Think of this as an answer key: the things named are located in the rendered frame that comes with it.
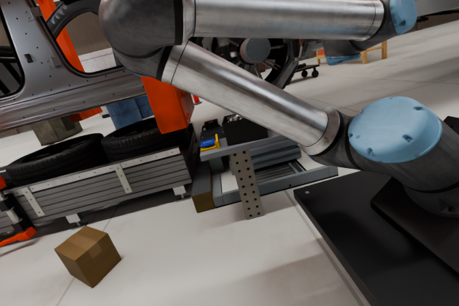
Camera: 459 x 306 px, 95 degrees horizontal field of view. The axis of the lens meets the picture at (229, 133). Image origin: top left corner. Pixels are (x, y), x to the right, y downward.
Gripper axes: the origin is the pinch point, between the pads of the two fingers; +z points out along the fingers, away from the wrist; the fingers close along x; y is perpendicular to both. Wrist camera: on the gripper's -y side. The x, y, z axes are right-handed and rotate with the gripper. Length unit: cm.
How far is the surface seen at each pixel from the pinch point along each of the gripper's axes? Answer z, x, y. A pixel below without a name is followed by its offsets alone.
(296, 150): 47, -56, 5
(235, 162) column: 6, -52, -35
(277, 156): 46, -59, -8
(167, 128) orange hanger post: 22, -30, -73
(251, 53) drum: 11.0, 2.2, -19.7
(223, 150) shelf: -3, -44, -40
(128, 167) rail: 34, -52, -108
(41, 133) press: 384, 1, -514
